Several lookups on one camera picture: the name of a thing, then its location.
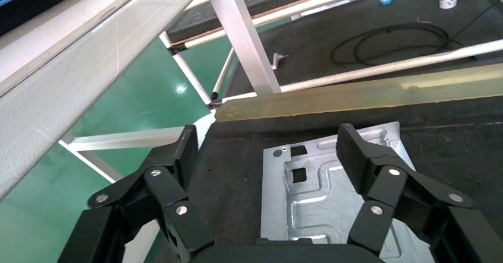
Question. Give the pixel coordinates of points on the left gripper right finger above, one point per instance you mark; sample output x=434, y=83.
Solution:
x=377, y=190

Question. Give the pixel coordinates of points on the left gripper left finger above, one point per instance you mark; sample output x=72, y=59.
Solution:
x=173, y=186

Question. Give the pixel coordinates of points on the silver stamped metal bracket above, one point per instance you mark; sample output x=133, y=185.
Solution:
x=314, y=214

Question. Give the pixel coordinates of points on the dark felt mat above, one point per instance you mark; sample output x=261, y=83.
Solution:
x=314, y=29
x=235, y=167

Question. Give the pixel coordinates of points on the tan wooden edge strip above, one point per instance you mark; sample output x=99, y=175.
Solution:
x=353, y=96

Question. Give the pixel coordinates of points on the white table rim beam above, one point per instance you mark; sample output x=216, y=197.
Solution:
x=59, y=88

